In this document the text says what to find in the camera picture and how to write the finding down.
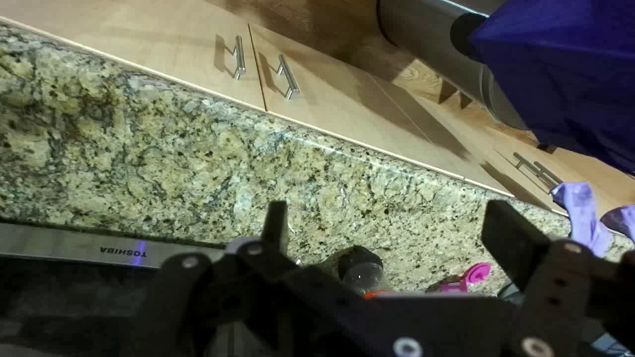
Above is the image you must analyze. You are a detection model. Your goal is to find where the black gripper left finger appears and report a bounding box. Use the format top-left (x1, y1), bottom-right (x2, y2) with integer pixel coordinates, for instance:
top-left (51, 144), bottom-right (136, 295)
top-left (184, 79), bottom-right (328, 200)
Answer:
top-left (148, 198), bottom-right (305, 357)

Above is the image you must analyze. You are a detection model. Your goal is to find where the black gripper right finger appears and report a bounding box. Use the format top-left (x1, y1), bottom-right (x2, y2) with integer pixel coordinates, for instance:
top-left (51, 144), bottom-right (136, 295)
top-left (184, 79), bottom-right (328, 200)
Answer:
top-left (481, 198), bottom-right (635, 357)

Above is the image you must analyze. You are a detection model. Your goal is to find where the stainless steel microwave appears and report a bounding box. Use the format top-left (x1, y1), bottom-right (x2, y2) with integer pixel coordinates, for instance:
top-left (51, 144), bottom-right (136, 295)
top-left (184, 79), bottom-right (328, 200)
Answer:
top-left (0, 220), bottom-right (231, 357)

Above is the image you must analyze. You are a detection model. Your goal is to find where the small pink item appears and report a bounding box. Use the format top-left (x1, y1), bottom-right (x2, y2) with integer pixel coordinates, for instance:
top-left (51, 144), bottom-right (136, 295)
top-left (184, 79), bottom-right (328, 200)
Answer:
top-left (430, 261), bottom-right (497, 295)

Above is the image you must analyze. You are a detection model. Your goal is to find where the purple cloth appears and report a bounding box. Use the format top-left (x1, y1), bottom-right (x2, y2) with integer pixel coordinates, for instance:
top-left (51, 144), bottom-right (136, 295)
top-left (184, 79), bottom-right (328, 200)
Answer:
top-left (551, 180), bottom-right (635, 259)

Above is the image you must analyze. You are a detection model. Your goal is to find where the wooden cabinet drawer front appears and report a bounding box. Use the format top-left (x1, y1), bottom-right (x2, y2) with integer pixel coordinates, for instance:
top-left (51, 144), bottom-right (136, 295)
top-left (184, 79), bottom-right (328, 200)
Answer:
top-left (390, 57), bottom-right (635, 216)

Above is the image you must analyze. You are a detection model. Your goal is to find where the dark blue cloth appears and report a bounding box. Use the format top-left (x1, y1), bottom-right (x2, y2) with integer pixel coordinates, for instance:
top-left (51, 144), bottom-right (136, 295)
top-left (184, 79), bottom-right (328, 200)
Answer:
top-left (467, 0), bottom-right (635, 174)

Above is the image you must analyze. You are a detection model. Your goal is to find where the stainless steel trash can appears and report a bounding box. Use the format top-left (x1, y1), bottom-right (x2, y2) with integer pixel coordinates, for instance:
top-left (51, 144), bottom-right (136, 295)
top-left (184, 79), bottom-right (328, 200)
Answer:
top-left (376, 0), bottom-right (533, 130)

